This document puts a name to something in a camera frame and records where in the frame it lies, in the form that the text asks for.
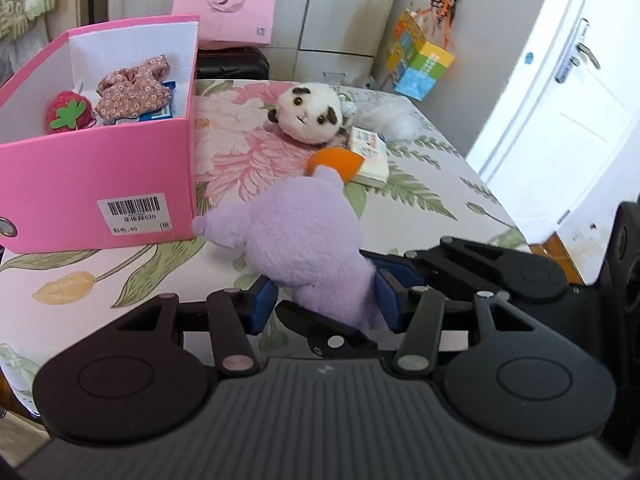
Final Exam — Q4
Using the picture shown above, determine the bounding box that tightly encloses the purple plush toy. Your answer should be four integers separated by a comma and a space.
192, 166, 383, 330

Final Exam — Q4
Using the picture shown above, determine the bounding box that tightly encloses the orange sponge egg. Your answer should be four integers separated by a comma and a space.
306, 146, 364, 183

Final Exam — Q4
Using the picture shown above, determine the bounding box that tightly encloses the white panda plush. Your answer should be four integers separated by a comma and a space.
267, 82, 357, 145

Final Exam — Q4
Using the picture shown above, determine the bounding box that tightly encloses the floral fabric scrunchie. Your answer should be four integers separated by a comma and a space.
96, 55, 171, 122

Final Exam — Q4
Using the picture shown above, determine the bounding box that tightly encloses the red strawberry plush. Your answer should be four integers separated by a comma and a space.
44, 90, 96, 133

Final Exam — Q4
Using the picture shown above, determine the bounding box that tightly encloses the white door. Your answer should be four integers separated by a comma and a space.
468, 0, 639, 244

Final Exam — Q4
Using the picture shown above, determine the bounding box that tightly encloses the pink storage box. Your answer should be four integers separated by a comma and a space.
0, 15, 198, 254

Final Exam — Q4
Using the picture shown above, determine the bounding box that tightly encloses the white tissue pack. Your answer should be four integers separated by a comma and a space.
348, 127, 390, 188

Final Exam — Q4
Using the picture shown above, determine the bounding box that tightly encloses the white fluffy puff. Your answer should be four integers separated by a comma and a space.
354, 94, 423, 142

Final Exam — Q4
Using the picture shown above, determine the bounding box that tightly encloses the blue tissue packet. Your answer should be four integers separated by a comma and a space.
102, 79, 179, 124

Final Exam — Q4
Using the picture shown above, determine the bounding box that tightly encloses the colourful gift bag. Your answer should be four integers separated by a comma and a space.
386, 8, 456, 101

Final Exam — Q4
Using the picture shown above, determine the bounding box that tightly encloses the black suitcase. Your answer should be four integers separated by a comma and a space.
195, 47, 270, 80

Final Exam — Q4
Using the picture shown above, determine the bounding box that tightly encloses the white wardrobe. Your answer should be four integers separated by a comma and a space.
108, 0, 394, 86

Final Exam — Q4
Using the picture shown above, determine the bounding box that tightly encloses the pink paper shopping bag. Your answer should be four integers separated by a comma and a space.
171, 0, 277, 50

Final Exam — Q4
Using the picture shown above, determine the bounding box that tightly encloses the silver door handle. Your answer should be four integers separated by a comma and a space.
554, 18, 601, 84

